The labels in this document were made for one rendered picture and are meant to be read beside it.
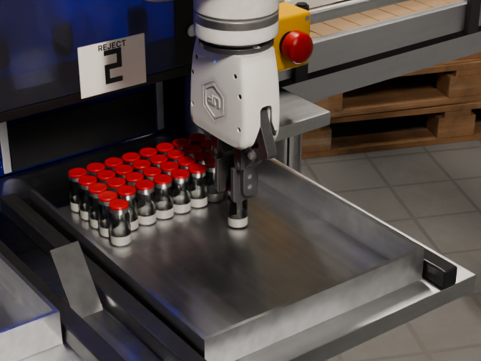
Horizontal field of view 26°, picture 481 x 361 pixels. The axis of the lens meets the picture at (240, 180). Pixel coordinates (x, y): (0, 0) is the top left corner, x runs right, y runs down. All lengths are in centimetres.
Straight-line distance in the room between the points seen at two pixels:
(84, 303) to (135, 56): 33
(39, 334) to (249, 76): 31
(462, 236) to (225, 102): 195
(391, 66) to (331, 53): 14
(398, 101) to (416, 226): 55
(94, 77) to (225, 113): 20
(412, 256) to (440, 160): 232
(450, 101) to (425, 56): 172
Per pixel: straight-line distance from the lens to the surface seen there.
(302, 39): 130
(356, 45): 157
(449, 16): 170
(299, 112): 142
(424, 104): 337
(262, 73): 101
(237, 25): 100
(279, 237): 111
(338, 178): 318
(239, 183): 109
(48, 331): 95
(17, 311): 101
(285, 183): 119
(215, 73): 104
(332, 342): 96
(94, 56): 117
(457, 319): 258
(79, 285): 100
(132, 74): 121
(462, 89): 341
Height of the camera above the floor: 144
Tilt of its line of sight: 27 degrees down
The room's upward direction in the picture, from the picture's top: straight up
